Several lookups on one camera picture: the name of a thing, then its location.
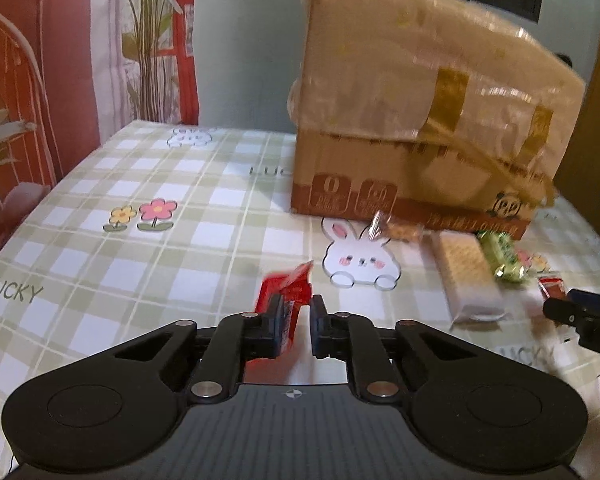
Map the red snack packet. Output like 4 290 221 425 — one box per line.
244 261 313 385

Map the green snack packet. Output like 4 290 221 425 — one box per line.
477 231 527 284

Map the small red white sachet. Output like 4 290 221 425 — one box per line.
536 275 568 300

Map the clear wrapped biscuit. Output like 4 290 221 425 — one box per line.
363 210 425 243

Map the white cracker pack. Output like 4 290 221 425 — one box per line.
427 231 507 326

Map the checkered green tablecloth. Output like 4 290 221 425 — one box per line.
0 122 600 479

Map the taped cardboard box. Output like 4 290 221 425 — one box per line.
288 0 585 238

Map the red white curtain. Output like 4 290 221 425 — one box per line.
0 0 202 271

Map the green potted plant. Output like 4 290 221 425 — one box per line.
121 0 199 124

